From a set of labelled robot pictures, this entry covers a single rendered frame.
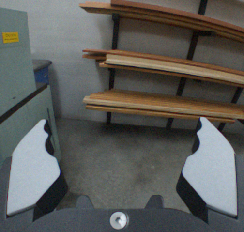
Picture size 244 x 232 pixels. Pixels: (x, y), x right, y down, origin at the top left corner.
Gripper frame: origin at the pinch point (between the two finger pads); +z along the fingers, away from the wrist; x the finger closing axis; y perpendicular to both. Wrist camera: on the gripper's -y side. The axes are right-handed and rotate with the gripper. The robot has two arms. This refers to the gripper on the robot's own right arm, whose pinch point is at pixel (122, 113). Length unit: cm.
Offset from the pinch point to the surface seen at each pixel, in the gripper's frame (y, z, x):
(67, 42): -3, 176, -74
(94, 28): -17, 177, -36
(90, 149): 119, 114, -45
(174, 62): 18, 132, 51
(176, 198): 132, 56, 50
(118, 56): 12, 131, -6
